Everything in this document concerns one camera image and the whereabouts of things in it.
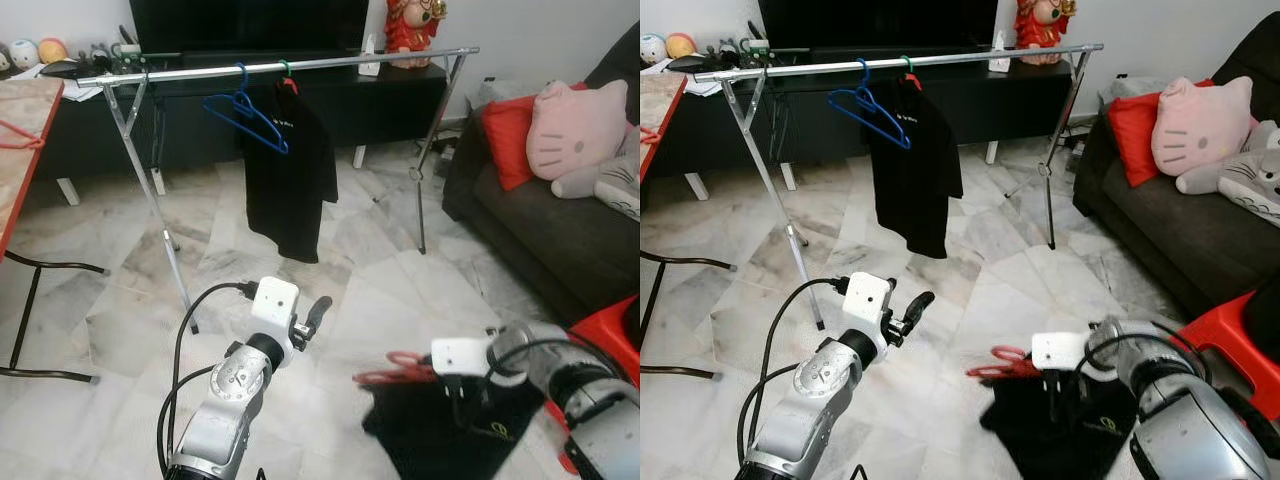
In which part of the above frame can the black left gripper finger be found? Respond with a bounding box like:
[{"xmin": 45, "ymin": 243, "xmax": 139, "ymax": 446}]
[
  {"xmin": 303, "ymin": 296, "xmax": 333, "ymax": 341},
  {"xmin": 898, "ymin": 291, "xmax": 936, "ymax": 337}
]

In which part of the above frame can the pink cat face cushion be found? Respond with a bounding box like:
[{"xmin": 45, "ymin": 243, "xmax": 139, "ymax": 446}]
[
  {"xmin": 1152, "ymin": 75, "xmax": 1257, "ymax": 179},
  {"xmin": 525, "ymin": 80, "xmax": 631, "ymax": 183}
]

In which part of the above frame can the white booklet stack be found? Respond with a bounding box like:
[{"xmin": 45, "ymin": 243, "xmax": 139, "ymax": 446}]
[{"xmin": 10, "ymin": 60, "xmax": 103, "ymax": 102}]

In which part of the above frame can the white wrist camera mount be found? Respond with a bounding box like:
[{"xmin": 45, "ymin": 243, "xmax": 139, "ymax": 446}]
[
  {"xmin": 845, "ymin": 272, "xmax": 895, "ymax": 347},
  {"xmin": 250, "ymin": 277, "xmax": 302, "ymax": 347},
  {"xmin": 432, "ymin": 337, "xmax": 496, "ymax": 379},
  {"xmin": 1032, "ymin": 331, "xmax": 1093, "ymax": 374}
]

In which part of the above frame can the lace covered side table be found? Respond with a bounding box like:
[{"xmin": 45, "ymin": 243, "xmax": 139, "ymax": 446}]
[
  {"xmin": 1100, "ymin": 75, "xmax": 1167, "ymax": 107},
  {"xmin": 472, "ymin": 78, "xmax": 546, "ymax": 111}
]

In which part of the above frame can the grey whiskered plush toy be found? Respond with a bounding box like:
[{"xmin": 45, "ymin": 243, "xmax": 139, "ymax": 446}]
[
  {"xmin": 1175, "ymin": 120, "xmax": 1280, "ymax": 230},
  {"xmin": 550, "ymin": 125, "xmax": 640, "ymax": 222}
]

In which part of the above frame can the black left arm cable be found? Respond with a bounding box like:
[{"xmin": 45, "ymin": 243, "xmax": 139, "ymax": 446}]
[
  {"xmin": 157, "ymin": 283, "xmax": 259, "ymax": 477},
  {"xmin": 738, "ymin": 277, "xmax": 851, "ymax": 473}
]

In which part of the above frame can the large black television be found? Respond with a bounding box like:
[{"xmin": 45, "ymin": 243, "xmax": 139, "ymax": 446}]
[
  {"xmin": 130, "ymin": 0, "xmax": 369, "ymax": 54},
  {"xmin": 758, "ymin": 0, "xmax": 997, "ymax": 52}
]

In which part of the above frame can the red laughing Buddha statue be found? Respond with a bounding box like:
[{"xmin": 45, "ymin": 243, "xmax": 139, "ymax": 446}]
[
  {"xmin": 1015, "ymin": 0, "xmax": 1077, "ymax": 66},
  {"xmin": 385, "ymin": 0, "xmax": 448, "ymax": 69}
]

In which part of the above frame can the black plastic bucket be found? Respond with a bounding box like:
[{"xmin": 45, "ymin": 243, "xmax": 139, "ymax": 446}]
[{"xmin": 1240, "ymin": 272, "xmax": 1280, "ymax": 363}]

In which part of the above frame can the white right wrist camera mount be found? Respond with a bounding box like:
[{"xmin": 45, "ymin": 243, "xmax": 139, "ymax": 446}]
[
  {"xmin": 1032, "ymin": 331, "xmax": 1093, "ymax": 374},
  {"xmin": 432, "ymin": 337, "xmax": 496, "ymax": 379}
]

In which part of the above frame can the black TV console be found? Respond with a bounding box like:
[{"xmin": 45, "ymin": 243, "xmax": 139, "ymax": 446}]
[
  {"xmin": 35, "ymin": 50, "xmax": 449, "ymax": 183},
  {"xmin": 650, "ymin": 48, "xmax": 1074, "ymax": 173}
]

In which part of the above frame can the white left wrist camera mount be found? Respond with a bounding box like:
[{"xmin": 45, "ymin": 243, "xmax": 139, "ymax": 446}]
[
  {"xmin": 845, "ymin": 272, "xmax": 895, "ymax": 347},
  {"xmin": 250, "ymin": 277, "xmax": 302, "ymax": 347}
]

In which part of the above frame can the red cushion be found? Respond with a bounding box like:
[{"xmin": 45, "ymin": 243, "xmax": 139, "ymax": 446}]
[
  {"xmin": 1107, "ymin": 80, "xmax": 1217, "ymax": 189},
  {"xmin": 482, "ymin": 83, "xmax": 591, "ymax": 192}
]

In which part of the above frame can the blue plastic hanger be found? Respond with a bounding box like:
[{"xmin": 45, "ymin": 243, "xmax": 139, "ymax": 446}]
[
  {"xmin": 828, "ymin": 58, "xmax": 913, "ymax": 151},
  {"xmin": 203, "ymin": 63, "xmax": 291, "ymax": 155}
]

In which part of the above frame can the brown grey fabric sofa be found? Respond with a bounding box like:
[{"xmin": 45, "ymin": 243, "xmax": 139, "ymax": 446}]
[
  {"xmin": 1073, "ymin": 10, "xmax": 1280, "ymax": 322},
  {"xmin": 442, "ymin": 20, "xmax": 640, "ymax": 327}
]

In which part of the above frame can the red plastic stool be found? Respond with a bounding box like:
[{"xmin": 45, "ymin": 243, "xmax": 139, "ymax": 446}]
[
  {"xmin": 1175, "ymin": 290, "xmax": 1280, "ymax": 422},
  {"xmin": 548, "ymin": 295, "xmax": 640, "ymax": 476}
]

